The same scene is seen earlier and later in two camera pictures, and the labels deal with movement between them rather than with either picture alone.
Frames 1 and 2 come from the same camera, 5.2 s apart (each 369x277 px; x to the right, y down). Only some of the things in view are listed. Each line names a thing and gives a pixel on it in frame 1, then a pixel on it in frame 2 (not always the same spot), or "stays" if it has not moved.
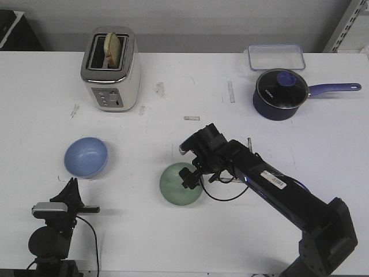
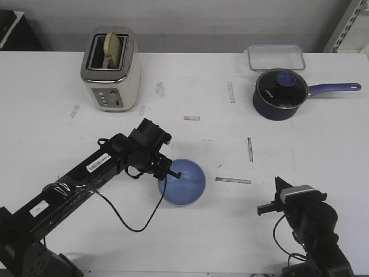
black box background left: x=17 y=33 stays
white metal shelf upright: x=353 y=9 stays
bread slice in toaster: x=112 y=50 stays
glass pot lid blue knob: x=282 y=88 stays
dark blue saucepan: x=280 y=93 stays
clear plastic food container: x=268 y=56 stays
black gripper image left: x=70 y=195 to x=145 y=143
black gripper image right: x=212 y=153 to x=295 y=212
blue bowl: x=85 y=157 to x=188 y=189
